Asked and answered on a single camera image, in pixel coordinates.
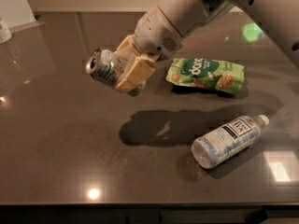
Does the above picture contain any clear plastic water bottle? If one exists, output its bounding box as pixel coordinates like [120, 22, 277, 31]
[192, 115, 269, 169]

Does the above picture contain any green snack bag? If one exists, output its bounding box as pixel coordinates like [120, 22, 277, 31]
[165, 58, 245, 95]

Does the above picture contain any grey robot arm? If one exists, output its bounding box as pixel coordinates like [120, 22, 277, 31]
[115, 0, 299, 92]

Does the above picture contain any silver 7up can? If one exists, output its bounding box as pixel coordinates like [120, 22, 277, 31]
[85, 48, 148, 97]

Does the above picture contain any white container at left edge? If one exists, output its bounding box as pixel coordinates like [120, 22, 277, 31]
[0, 17, 12, 44]

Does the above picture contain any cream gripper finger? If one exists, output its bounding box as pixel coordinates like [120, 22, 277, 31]
[116, 55, 156, 92]
[114, 35, 140, 61]

